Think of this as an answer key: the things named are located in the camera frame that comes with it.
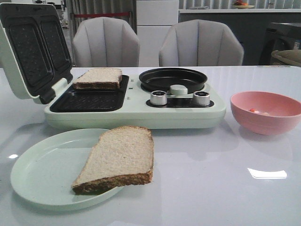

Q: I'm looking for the bread slice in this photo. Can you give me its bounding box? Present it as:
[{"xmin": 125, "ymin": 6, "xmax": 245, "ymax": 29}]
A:
[
  {"xmin": 72, "ymin": 67, "xmax": 122, "ymax": 89},
  {"xmin": 71, "ymin": 126, "xmax": 154, "ymax": 194}
]

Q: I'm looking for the pink plastic bowl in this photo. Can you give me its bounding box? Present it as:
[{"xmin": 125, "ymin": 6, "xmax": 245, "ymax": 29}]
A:
[{"xmin": 230, "ymin": 91, "xmax": 301, "ymax": 135}]

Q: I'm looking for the mint green breakfast maker base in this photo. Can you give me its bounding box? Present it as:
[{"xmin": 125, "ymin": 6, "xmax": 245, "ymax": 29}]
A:
[{"xmin": 45, "ymin": 74, "xmax": 226, "ymax": 129}]

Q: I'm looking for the left silver control knob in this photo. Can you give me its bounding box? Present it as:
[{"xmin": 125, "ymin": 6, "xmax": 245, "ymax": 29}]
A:
[{"xmin": 150, "ymin": 90, "xmax": 167, "ymax": 106}]

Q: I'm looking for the silver control knob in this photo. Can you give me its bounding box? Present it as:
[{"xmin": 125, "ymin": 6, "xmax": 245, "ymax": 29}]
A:
[
  {"xmin": 150, "ymin": 90, "xmax": 167, "ymax": 106},
  {"xmin": 192, "ymin": 91, "xmax": 210, "ymax": 106}
]

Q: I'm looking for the black round frying pan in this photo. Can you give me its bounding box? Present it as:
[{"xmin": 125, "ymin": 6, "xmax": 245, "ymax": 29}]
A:
[{"xmin": 139, "ymin": 68, "xmax": 207, "ymax": 94}]

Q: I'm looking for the right silver control knob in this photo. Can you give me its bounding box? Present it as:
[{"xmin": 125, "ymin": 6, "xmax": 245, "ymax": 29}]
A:
[{"xmin": 192, "ymin": 91, "xmax": 210, "ymax": 106}]

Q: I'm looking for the right grey upholstered chair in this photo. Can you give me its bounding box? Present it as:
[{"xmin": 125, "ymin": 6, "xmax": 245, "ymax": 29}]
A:
[{"xmin": 158, "ymin": 19, "xmax": 244, "ymax": 67}]

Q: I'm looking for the grey upholstered chair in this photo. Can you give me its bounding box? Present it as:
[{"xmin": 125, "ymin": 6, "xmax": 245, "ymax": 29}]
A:
[
  {"xmin": 73, "ymin": 17, "xmax": 140, "ymax": 67},
  {"xmin": 158, "ymin": 19, "xmax": 244, "ymax": 67}
]

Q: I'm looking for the left grey upholstered chair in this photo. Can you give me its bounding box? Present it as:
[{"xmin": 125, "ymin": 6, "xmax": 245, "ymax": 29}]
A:
[{"xmin": 73, "ymin": 17, "xmax": 140, "ymax": 67}]

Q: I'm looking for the white refrigerator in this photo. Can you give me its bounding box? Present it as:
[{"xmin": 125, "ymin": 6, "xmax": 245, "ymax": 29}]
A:
[{"xmin": 136, "ymin": 0, "xmax": 179, "ymax": 67}]

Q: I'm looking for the red barrier belt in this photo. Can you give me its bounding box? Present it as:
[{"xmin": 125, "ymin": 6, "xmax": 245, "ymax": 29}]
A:
[{"xmin": 73, "ymin": 11, "xmax": 131, "ymax": 18}]

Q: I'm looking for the mint green round plate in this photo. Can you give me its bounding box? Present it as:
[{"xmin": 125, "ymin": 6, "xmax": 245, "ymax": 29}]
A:
[{"xmin": 10, "ymin": 129, "xmax": 122, "ymax": 211}]

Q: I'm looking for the grey kitchen counter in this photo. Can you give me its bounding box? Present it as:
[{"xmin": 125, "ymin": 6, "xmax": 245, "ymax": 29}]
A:
[{"xmin": 179, "ymin": 8, "xmax": 301, "ymax": 65}]

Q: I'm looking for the fruit plate on counter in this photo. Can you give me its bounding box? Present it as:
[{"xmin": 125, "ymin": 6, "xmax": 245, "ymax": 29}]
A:
[{"xmin": 232, "ymin": 0, "xmax": 254, "ymax": 9}]

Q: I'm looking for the dark grey washing machine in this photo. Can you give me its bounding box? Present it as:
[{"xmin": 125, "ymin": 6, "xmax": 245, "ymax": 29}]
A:
[{"xmin": 259, "ymin": 23, "xmax": 301, "ymax": 65}]

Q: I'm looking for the beige sofa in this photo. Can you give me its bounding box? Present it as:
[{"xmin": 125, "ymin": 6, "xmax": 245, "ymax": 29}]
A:
[{"xmin": 271, "ymin": 49, "xmax": 301, "ymax": 67}]

